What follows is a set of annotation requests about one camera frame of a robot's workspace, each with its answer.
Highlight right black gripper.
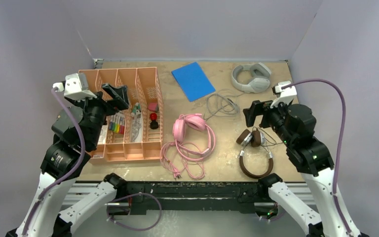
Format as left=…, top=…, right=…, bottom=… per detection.
left=243, top=96, right=295, bottom=145

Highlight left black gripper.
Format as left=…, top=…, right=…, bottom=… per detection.
left=72, top=82, right=129, bottom=147

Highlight pink wired headphones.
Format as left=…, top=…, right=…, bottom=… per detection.
left=160, top=114, right=216, bottom=180

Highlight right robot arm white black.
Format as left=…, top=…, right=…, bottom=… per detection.
left=243, top=100, right=365, bottom=237

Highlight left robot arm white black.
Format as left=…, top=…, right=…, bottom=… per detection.
left=7, top=82, right=129, bottom=237

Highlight grey over-ear headphones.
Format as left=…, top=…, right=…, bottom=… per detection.
left=206, top=62, right=272, bottom=121

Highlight brown on-ear headphones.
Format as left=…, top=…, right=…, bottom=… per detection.
left=236, top=127, right=282, bottom=179

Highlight green white glue stick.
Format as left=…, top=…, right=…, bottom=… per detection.
left=130, top=102, right=141, bottom=117

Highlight clear ruler pack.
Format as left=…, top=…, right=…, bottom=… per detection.
left=130, top=113, right=143, bottom=143

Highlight colourful marker set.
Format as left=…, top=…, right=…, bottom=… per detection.
left=108, top=114, right=125, bottom=134

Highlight pink grey eraser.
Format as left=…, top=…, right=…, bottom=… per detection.
left=148, top=102, right=159, bottom=113

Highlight peach plastic desk organizer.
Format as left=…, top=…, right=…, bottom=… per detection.
left=82, top=67, right=163, bottom=165

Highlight red black stamp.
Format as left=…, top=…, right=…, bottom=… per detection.
left=150, top=113, right=159, bottom=130

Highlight blue notebook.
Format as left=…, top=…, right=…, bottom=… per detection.
left=171, top=62, right=216, bottom=102

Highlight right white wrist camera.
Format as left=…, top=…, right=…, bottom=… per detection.
left=270, top=80, right=297, bottom=108

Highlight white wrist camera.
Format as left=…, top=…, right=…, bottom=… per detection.
left=52, top=73, right=97, bottom=101
left=270, top=80, right=297, bottom=108

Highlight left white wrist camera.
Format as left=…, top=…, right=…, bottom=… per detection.
left=52, top=73, right=97, bottom=101

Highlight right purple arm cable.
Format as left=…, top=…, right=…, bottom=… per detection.
left=282, top=78, right=354, bottom=236

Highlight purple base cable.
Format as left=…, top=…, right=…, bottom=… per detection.
left=106, top=192, right=163, bottom=232

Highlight black base frame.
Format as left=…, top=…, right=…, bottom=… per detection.
left=115, top=181, right=274, bottom=215

